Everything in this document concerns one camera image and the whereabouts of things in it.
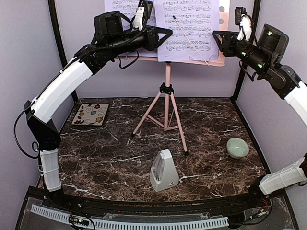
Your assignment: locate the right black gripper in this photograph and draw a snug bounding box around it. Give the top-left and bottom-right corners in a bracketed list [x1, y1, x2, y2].
[213, 30, 271, 75]

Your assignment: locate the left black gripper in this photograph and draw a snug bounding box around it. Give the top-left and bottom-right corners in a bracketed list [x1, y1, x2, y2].
[108, 23, 173, 55]

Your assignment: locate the purple sheet music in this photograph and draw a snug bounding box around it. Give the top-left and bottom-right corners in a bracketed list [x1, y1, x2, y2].
[154, 0, 220, 62]
[104, 0, 157, 58]

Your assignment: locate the pink music stand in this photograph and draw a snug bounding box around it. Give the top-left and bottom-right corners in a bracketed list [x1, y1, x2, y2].
[112, 0, 232, 157]

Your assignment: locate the white metronome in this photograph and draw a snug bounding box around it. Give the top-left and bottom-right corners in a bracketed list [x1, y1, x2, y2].
[149, 149, 179, 192]

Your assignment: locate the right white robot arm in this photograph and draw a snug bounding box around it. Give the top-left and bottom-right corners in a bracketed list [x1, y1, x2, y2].
[212, 24, 307, 208]

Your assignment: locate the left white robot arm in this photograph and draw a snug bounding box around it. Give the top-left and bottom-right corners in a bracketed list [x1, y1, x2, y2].
[23, 7, 173, 209]

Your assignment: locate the floral ceramic tile coaster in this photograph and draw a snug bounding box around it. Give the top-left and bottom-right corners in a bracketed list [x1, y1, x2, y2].
[71, 103, 109, 126]

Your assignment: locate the pale green bowl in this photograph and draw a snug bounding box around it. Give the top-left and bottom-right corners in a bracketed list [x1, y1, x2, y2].
[226, 138, 249, 159]

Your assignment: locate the small circuit board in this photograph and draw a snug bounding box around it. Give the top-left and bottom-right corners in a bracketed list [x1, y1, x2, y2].
[69, 216, 90, 226]

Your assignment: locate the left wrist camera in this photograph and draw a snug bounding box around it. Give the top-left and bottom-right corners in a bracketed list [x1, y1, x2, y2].
[131, 0, 154, 31]

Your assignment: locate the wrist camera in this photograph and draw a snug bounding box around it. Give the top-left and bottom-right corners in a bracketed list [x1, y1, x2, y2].
[131, 0, 154, 31]
[235, 7, 253, 41]

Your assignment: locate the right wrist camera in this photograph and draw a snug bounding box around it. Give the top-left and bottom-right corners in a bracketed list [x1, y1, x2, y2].
[235, 7, 253, 41]

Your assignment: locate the right black frame post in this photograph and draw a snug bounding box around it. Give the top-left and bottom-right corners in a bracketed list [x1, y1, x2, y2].
[232, 0, 261, 103]

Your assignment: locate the black frame post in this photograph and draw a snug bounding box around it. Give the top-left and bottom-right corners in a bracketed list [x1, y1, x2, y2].
[232, 0, 261, 103]
[47, 0, 79, 103]

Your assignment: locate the left black frame post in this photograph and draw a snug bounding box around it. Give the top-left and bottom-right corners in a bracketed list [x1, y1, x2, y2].
[47, 0, 79, 103]

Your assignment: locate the white slotted cable duct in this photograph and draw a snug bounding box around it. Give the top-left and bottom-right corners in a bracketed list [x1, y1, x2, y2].
[30, 205, 229, 230]

